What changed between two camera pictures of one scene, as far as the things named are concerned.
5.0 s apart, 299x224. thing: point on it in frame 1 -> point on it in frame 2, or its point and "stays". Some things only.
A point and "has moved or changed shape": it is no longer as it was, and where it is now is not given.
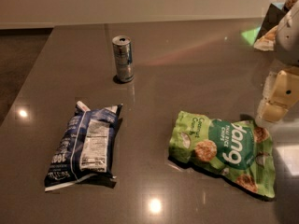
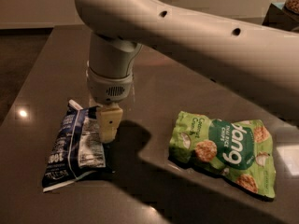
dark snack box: [273, 15] stays
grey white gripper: [289, 37] -> [109, 90]
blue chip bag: [85, 148] has moved or changed shape
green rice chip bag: [240, 151] stays
